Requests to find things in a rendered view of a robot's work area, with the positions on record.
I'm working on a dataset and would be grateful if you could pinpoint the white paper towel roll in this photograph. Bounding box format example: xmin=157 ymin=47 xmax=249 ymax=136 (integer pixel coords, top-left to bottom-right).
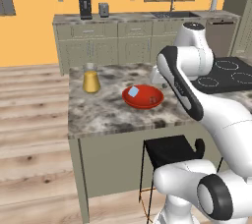
xmin=209 ymin=0 xmax=220 ymax=13

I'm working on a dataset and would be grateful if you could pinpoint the pale blue ice cube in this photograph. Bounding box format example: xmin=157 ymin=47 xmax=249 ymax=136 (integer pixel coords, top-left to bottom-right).
xmin=127 ymin=86 xmax=140 ymax=98

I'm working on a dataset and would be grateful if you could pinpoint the black coffee machine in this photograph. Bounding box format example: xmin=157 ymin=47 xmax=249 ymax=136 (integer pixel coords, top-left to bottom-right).
xmin=78 ymin=0 xmax=94 ymax=21

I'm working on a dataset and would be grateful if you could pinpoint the yellow glass cup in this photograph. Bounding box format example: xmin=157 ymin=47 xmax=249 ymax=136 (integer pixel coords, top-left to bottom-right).
xmin=82 ymin=62 xmax=101 ymax=94

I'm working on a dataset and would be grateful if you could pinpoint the dark sink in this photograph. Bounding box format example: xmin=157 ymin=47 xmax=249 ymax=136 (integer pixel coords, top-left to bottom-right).
xmin=150 ymin=11 xmax=201 ymax=20

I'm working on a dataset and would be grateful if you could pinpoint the black hob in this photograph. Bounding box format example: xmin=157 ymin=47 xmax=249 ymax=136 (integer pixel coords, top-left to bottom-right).
xmin=190 ymin=56 xmax=252 ymax=95

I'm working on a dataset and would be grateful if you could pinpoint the dark tap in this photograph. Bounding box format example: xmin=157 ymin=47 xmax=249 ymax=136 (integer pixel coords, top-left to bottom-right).
xmin=168 ymin=0 xmax=177 ymax=13

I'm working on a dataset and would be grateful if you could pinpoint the grey-green lower cupboard run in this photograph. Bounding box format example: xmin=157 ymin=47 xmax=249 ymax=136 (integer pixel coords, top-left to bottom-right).
xmin=52 ymin=12 xmax=209 ymax=76

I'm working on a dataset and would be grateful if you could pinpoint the grey dishwasher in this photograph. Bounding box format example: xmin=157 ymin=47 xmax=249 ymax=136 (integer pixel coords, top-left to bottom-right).
xmin=205 ymin=17 xmax=239 ymax=59

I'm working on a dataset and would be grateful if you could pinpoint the red bowl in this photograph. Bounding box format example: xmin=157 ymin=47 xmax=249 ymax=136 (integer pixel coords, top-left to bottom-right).
xmin=121 ymin=84 xmax=165 ymax=110

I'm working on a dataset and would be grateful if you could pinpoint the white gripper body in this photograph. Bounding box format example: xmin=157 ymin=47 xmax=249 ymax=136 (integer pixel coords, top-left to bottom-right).
xmin=150 ymin=65 xmax=168 ymax=88

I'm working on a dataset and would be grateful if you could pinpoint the black bar stool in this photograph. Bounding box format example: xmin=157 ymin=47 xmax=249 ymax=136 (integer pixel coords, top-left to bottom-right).
xmin=138 ymin=135 xmax=224 ymax=224

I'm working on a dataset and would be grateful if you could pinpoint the grey-green tall cupboard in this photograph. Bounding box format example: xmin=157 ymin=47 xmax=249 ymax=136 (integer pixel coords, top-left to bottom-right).
xmin=230 ymin=0 xmax=252 ymax=59

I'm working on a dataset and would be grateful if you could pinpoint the grey-green kitchen island base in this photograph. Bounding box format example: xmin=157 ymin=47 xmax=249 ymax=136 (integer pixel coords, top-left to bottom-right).
xmin=67 ymin=121 xmax=230 ymax=224

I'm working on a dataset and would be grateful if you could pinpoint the grey toaster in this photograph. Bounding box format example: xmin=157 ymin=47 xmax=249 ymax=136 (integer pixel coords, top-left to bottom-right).
xmin=97 ymin=2 xmax=110 ymax=19

